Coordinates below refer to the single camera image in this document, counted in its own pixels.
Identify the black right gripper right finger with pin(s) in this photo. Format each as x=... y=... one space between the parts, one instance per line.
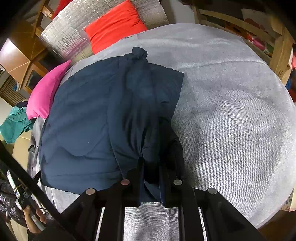
x=172 y=176

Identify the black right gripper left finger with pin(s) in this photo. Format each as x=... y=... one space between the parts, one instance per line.
x=129 y=191

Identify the navy blue jacket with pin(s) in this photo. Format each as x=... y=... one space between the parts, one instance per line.
x=104 y=118

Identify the person's left hand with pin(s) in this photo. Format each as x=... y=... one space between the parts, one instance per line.
x=33 y=219

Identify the grey bed blanket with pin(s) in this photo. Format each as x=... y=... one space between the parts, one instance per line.
x=235 y=119

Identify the pink pillow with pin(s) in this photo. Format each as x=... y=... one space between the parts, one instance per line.
x=42 y=96

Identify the teal garment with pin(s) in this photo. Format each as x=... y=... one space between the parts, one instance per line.
x=15 y=124

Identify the wooden bed headboard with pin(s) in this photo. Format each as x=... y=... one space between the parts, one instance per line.
x=237 y=27

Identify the silver foil mat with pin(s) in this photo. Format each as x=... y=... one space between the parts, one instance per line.
x=65 y=35

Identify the red-orange pillow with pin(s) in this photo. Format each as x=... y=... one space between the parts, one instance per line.
x=120 y=22

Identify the wooden cabinet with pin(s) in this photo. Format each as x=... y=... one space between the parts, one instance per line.
x=21 y=55

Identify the floral patterned sheet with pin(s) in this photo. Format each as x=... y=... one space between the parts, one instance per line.
x=272 y=37

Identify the dark red cloth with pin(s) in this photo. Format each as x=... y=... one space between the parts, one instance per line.
x=62 y=4

